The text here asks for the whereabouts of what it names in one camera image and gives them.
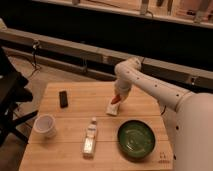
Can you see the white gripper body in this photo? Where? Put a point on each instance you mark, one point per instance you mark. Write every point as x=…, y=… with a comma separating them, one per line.
x=123, y=92

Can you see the red pepper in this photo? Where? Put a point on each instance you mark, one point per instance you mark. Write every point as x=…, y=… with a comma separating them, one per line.
x=116, y=99

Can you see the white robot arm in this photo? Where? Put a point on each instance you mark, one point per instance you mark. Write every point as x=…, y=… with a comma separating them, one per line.
x=193, y=147

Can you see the white sponge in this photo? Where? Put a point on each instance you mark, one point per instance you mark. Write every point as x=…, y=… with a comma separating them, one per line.
x=112, y=109

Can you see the green bowl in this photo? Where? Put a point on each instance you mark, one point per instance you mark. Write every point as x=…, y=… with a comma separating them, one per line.
x=136, y=140

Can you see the black rectangular block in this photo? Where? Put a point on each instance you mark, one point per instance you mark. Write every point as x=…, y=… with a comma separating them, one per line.
x=63, y=99

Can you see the clear plastic bottle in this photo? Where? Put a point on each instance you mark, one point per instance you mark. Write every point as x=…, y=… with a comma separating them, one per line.
x=90, y=138

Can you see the wooden table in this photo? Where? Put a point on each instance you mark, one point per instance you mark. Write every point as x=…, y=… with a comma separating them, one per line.
x=64, y=152

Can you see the white cup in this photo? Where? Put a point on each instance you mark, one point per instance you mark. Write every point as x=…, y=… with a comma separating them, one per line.
x=45, y=125

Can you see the black chair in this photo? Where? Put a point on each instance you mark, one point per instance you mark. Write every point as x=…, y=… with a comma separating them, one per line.
x=12, y=90

